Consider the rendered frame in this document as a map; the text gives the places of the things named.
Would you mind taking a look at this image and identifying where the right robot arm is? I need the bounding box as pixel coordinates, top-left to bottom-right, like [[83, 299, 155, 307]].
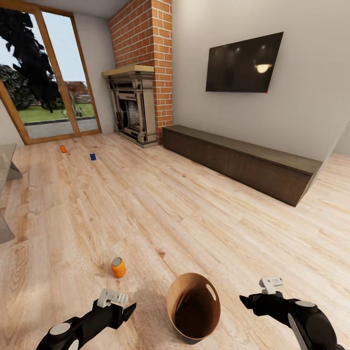
[[239, 276, 345, 350]]

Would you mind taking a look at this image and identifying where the trash can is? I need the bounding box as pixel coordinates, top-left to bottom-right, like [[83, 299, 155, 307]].
[[167, 272, 221, 345]]

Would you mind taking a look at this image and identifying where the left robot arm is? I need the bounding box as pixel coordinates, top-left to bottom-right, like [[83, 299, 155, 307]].
[[36, 288, 136, 350]]

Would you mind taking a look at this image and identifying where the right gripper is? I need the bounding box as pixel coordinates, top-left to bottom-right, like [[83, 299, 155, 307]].
[[239, 291, 285, 323]]

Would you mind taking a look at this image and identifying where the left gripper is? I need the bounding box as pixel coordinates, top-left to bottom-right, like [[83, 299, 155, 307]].
[[88, 300, 136, 337]]

